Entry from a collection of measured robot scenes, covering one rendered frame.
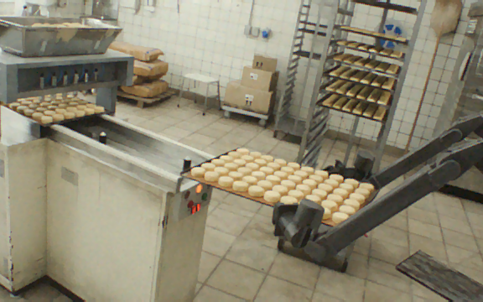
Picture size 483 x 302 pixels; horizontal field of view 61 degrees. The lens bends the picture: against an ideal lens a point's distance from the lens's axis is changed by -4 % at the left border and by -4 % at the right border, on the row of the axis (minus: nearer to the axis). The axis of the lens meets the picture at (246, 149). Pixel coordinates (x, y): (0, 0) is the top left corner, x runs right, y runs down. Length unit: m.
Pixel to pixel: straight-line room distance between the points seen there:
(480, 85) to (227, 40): 3.24
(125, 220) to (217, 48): 4.50
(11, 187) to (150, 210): 0.65
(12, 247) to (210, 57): 4.48
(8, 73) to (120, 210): 0.69
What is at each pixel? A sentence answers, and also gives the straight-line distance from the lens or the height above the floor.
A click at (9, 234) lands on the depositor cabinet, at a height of 0.41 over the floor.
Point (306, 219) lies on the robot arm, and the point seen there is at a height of 1.06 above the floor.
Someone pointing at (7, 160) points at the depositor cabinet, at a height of 0.77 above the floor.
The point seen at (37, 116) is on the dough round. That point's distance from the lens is 2.07.
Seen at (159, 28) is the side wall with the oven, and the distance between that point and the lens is 6.45.
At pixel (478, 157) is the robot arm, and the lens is 1.06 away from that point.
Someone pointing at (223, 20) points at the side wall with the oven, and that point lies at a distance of 6.02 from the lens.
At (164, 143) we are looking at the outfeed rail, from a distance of 1.95.
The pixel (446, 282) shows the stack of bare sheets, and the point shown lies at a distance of 3.27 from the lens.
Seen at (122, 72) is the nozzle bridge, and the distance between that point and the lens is 2.31.
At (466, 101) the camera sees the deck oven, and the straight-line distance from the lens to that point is 4.68.
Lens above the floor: 1.57
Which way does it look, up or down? 20 degrees down
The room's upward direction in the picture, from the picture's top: 11 degrees clockwise
